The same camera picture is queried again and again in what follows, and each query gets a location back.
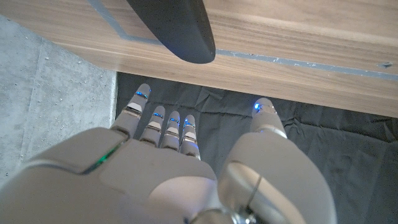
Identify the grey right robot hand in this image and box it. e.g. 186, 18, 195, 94
0, 83, 338, 224

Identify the wooden table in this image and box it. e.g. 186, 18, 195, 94
86, 0, 398, 82

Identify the black glasses case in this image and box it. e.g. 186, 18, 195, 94
126, 0, 216, 65

